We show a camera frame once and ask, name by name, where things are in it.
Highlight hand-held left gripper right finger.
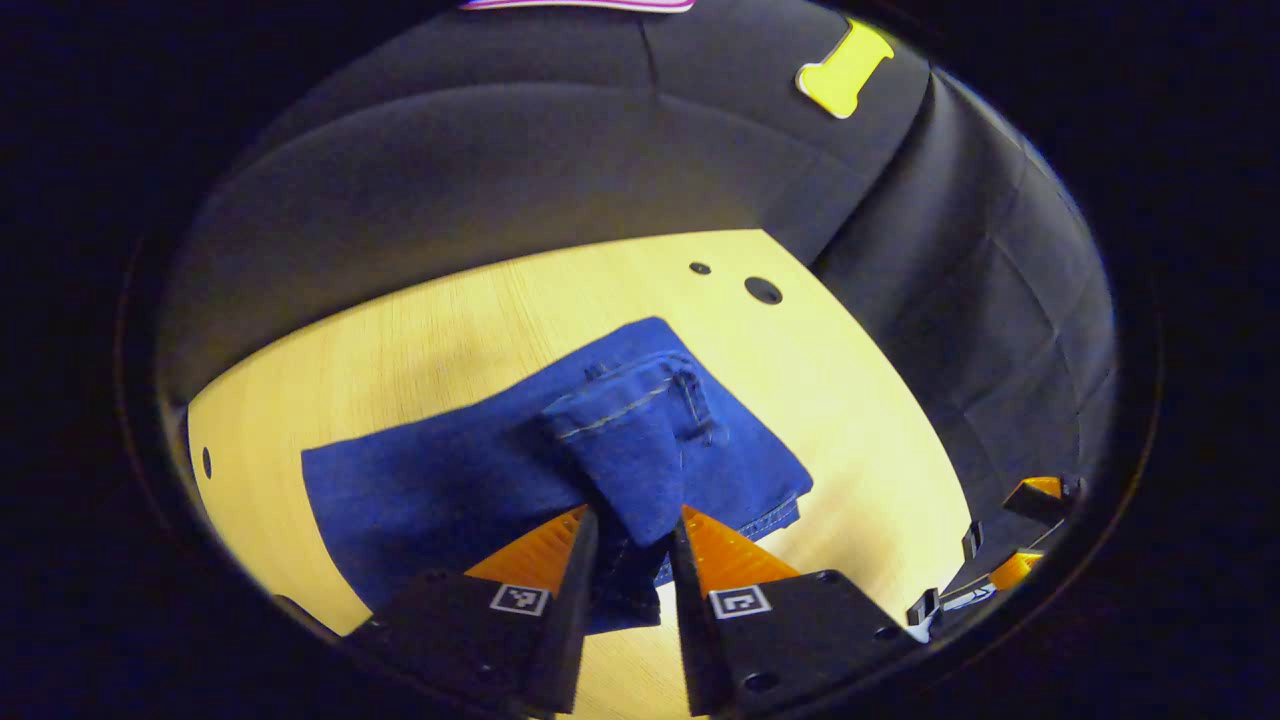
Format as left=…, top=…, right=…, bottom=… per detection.
left=668, top=503, right=916, bottom=719

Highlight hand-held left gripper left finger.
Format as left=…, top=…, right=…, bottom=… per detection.
left=345, top=503, right=601, bottom=719

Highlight blue jeans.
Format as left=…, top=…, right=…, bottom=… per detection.
left=300, top=316, right=814, bottom=636

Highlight black backdrop cloth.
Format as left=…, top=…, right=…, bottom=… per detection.
left=155, top=0, right=1119, bottom=601

